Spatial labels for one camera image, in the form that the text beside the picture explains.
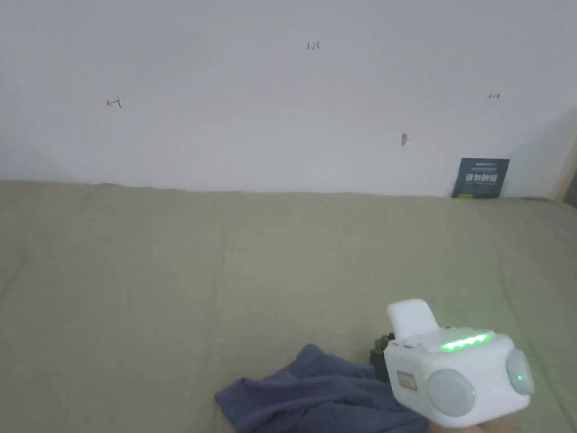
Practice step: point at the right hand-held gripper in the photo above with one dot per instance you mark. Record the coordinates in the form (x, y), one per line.
(455, 370)

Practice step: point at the dark blue shirt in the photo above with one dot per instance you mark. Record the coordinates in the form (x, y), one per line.
(315, 392)

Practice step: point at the dark printed card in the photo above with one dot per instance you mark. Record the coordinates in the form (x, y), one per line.
(481, 178)

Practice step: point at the person's right hand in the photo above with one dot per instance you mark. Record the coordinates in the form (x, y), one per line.
(464, 428)

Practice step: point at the bed with beige sheet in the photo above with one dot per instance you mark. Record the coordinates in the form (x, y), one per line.
(180, 270)

